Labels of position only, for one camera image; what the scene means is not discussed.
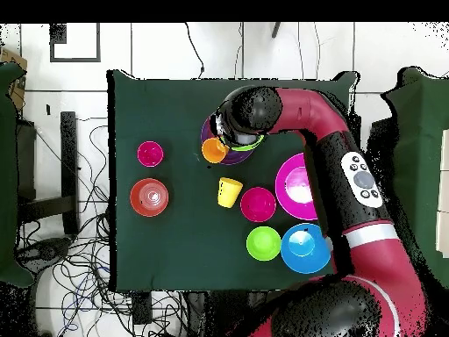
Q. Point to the blue plastic bowl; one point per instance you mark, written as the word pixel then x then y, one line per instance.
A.
pixel 301 259

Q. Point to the dark green table cloth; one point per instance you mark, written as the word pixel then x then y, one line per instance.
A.
pixel 168 105

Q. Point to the large green plastic bowl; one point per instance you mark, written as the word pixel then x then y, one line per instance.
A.
pixel 245 147

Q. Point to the black pedestal leg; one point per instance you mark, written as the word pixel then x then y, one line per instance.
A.
pixel 49 251

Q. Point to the black square floor frame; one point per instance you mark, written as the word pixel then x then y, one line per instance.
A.
pixel 75 60

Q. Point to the yellow plastic cup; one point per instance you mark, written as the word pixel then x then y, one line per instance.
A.
pixel 228 195

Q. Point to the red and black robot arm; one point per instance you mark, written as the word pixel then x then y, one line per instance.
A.
pixel 315 112

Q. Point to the orange plastic bowl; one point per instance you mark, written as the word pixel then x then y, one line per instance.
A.
pixel 140 196

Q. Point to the orange plastic cup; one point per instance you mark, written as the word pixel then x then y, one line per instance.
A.
pixel 212 151

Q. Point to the cardboard box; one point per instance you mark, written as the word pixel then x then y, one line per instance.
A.
pixel 19 94

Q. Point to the black metal stand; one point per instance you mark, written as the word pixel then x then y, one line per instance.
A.
pixel 68 158

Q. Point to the green-clothed side table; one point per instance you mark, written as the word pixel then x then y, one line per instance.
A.
pixel 421 158
pixel 7 175

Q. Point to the red plastic cup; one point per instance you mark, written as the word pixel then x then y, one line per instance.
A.
pixel 150 153

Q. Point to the purple plastic bowl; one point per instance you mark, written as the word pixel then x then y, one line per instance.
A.
pixel 238 158

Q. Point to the large pink plastic bowl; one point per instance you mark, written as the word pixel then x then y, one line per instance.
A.
pixel 284 189

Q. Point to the black box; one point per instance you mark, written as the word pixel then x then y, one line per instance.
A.
pixel 382 140

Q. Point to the small green plastic bowl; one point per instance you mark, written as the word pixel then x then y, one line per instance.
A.
pixel 263 244

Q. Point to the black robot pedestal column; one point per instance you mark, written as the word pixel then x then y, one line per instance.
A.
pixel 224 316

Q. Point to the short black rod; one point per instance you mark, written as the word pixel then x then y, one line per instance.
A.
pixel 276 30

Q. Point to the small red plastic bowl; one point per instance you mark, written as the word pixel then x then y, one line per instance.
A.
pixel 257 205

